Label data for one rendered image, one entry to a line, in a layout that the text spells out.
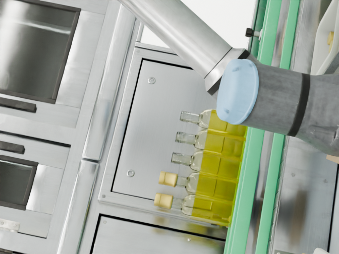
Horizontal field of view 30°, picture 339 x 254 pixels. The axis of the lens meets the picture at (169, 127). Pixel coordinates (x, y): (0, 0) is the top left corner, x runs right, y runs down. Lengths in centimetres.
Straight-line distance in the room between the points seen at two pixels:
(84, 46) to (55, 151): 34
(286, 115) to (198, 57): 24
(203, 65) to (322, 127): 28
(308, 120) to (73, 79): 95
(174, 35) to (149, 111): 58
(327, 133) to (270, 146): 42
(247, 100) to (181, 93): 74
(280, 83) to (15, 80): 101
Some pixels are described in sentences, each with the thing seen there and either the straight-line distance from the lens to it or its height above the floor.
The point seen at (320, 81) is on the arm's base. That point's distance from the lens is 114.
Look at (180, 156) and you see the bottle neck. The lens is 162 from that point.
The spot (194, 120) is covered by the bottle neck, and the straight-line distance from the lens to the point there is 166.
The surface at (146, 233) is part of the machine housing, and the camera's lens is 175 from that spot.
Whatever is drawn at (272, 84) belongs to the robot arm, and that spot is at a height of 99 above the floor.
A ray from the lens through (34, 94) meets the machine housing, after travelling 190.
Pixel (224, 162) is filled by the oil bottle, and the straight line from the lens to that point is 161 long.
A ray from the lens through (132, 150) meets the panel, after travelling 177.
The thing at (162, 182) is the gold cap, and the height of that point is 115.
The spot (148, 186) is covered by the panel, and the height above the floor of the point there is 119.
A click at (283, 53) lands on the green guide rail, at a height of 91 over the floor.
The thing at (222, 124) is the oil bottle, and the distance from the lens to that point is 164.
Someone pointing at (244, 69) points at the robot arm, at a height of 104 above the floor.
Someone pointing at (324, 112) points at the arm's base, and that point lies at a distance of 111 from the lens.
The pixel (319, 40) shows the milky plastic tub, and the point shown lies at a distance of 167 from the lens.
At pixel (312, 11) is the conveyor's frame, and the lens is 178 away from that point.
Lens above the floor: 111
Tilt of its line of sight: 2 degrees up
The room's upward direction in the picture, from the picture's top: 79 degrees counter-clockwise
